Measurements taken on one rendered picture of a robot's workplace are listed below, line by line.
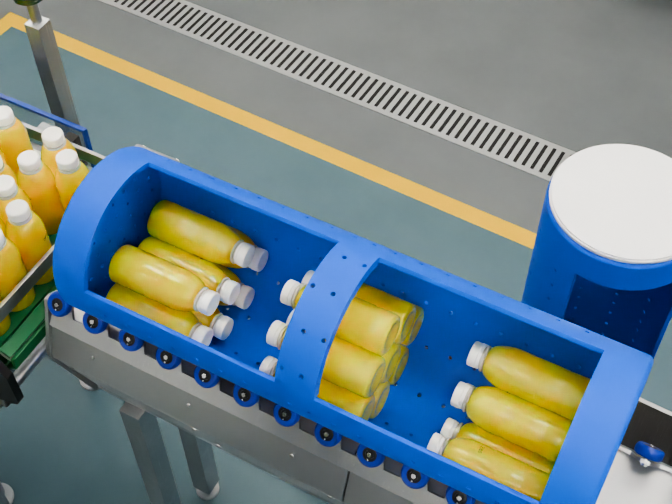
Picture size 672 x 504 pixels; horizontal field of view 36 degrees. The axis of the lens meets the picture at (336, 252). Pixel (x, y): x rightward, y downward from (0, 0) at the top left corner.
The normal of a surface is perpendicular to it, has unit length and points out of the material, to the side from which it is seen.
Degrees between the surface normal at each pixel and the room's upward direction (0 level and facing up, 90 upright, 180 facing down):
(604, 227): 0
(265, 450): 70
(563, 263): 90
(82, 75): 0
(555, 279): 90
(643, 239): 0
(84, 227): 37
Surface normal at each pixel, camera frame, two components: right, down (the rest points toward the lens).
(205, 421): -0.45, 0.43
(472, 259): -0.01, -0.62
